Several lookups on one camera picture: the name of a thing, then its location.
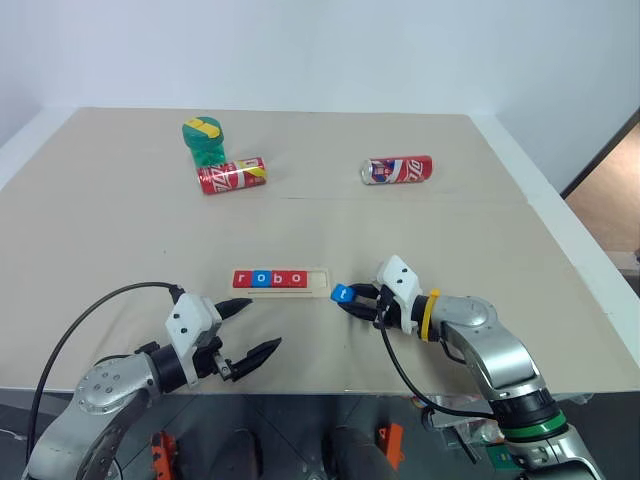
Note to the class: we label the green and yellow toy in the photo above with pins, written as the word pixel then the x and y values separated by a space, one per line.
pixel 200 139

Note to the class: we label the red letter tile b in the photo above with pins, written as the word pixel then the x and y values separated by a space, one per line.
pixel 279 279

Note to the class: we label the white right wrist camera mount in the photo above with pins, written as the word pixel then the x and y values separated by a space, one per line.
pixel 400 277

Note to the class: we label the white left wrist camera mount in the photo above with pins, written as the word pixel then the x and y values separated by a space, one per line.
pixel 187 315

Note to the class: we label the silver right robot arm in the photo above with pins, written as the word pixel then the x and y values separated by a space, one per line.
pixel 500 350

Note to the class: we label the dark brown door frame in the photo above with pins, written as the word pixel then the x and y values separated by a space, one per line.
pixel 602 152

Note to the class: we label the yellow zip tie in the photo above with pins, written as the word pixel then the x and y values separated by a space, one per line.
pixel 428 315

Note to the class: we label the orange and black clamp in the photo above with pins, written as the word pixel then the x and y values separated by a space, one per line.
pixel 392 445
pixel 163 455

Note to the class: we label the red letter tile o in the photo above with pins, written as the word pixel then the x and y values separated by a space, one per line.
pixel 297 279

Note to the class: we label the tray with robo letter tiles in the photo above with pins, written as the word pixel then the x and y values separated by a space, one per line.
pixel 318 280

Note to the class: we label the red soda can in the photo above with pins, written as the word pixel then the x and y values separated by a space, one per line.
pixel 400 169

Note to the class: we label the red can with yellow stripe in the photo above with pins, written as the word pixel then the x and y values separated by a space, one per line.
pixel 230 177

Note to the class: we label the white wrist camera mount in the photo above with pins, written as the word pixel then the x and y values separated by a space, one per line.
pixel 187 315
pixel 400 277

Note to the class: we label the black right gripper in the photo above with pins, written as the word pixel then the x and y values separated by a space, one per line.
pixel 387 312

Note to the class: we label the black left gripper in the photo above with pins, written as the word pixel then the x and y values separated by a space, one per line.
pixel 207 359

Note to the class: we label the red letter r block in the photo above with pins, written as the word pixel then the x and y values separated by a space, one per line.
pixel 243 279

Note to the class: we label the blue letter o block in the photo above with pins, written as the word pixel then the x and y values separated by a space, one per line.
pixel 261 279

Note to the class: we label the blue letter t block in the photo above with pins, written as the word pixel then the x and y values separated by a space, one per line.
pixel 341 294

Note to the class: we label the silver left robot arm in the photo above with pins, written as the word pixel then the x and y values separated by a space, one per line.
pixel 100 387

